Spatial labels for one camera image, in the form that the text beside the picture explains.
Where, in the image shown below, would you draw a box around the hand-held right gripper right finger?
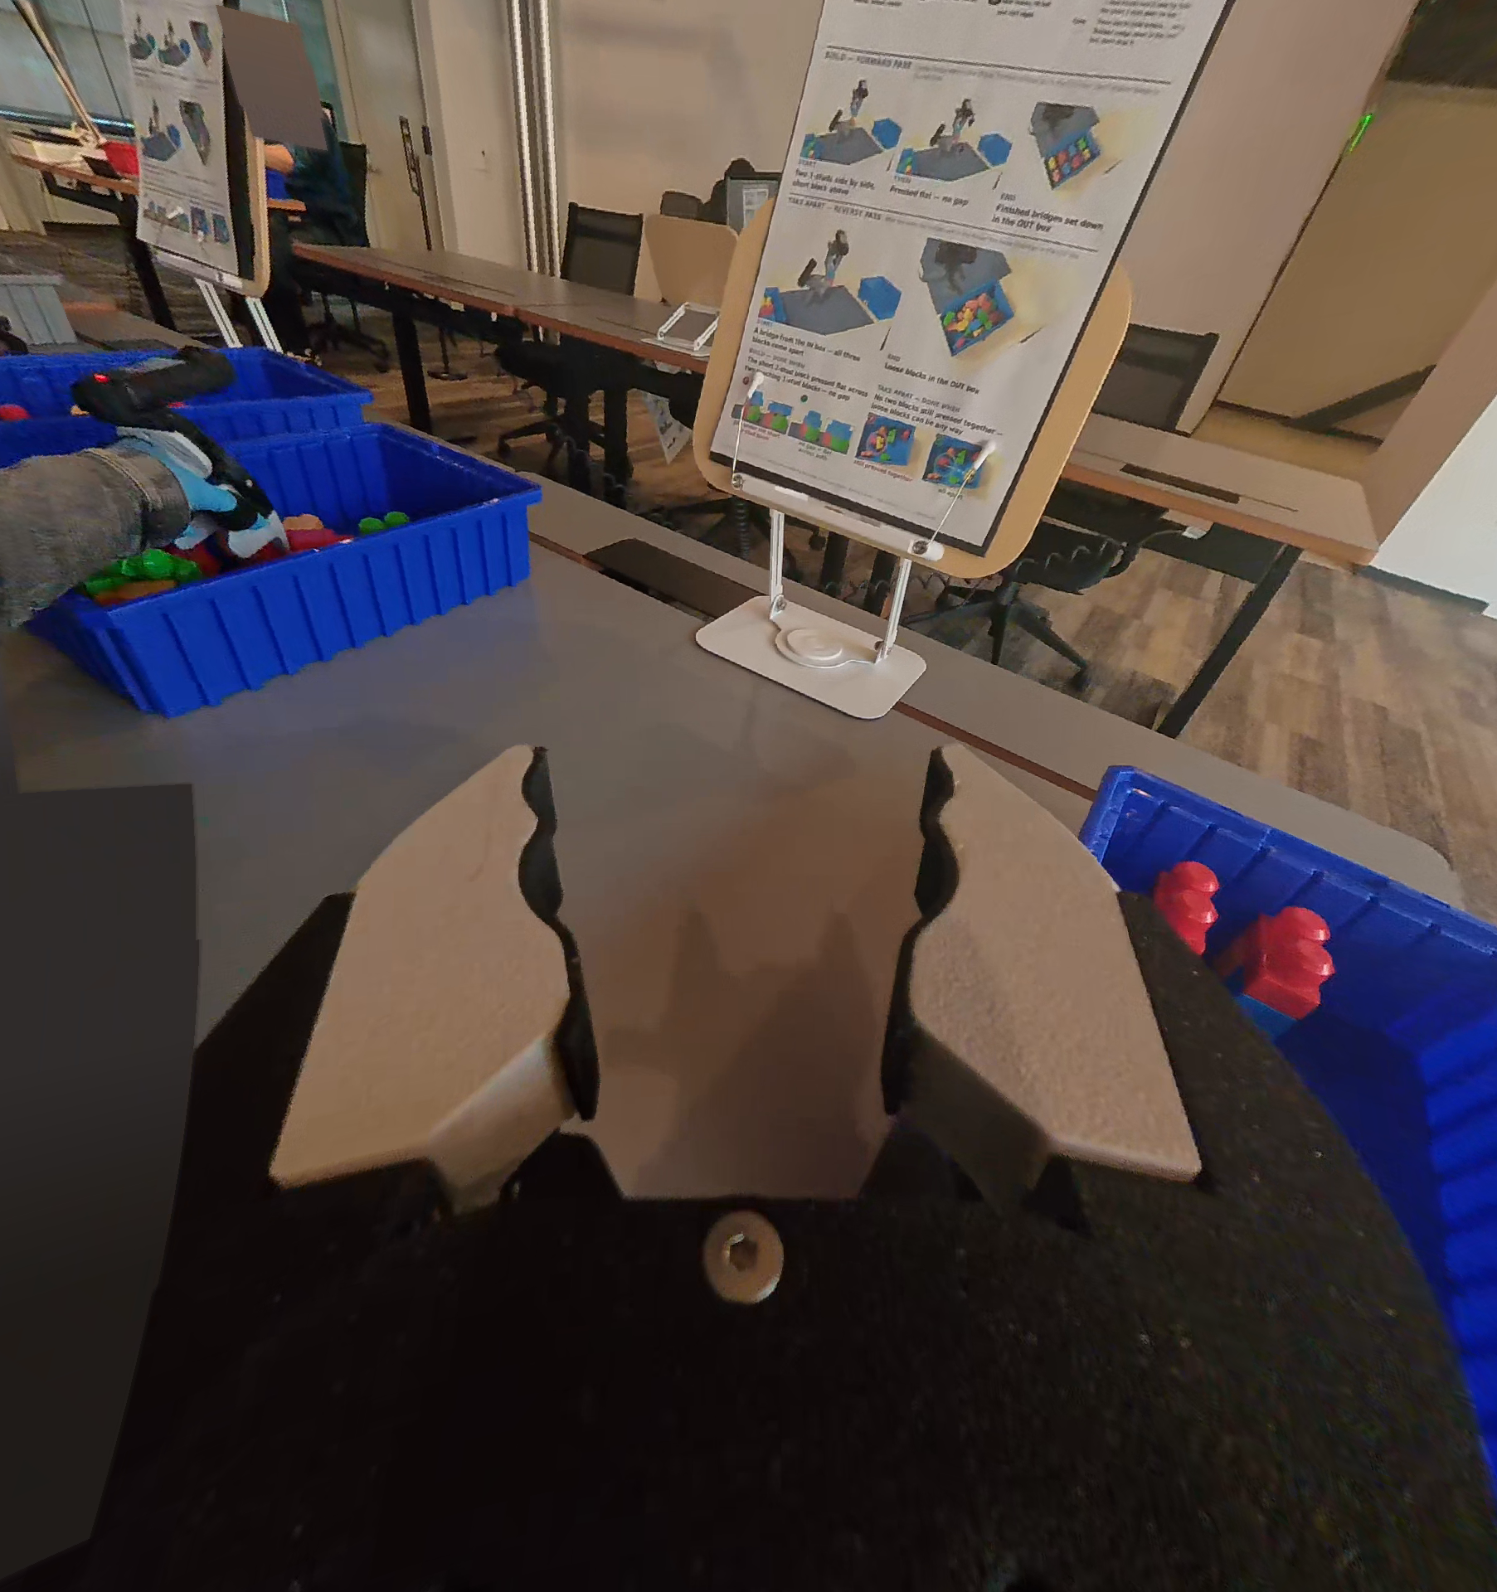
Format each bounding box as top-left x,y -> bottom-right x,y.
882,742 -> 1203,1220

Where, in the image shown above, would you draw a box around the long brown table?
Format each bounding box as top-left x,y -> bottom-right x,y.
290,240 -> 715,434

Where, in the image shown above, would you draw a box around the blue plastic bin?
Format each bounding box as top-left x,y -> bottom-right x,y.
0,349 -> 373,473
23,424 -> 544,722
1077,765 -> 1497,1584

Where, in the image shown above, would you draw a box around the red mega block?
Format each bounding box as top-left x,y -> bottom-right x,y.
1151,861 -> 1337,1026

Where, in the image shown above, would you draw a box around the white document stand dark board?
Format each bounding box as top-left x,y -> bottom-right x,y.
187,87 -> 287,361

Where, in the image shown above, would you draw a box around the printed instruction sheet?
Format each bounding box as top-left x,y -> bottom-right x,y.
119,0 -> 232,279
708,0 -> 1234,558

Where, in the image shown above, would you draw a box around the person's left forearm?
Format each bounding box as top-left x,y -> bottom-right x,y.
0,442 -> 195,631

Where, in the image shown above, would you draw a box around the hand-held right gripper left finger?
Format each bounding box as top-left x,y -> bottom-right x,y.
268,744 -> 602,1220

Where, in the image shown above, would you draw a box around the grey plastic crate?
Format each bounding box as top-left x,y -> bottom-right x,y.
0,274 -> 78,347

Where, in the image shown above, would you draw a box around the brown table black legs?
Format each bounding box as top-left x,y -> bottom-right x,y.
1052,410 -> 1380,739

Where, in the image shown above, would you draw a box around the person's left hand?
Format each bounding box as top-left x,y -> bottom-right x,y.
116,427 -> 252,548

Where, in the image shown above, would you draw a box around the black office chair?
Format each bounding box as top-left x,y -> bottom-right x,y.
499,203 -> 645,500
909,324 -> 1223,696

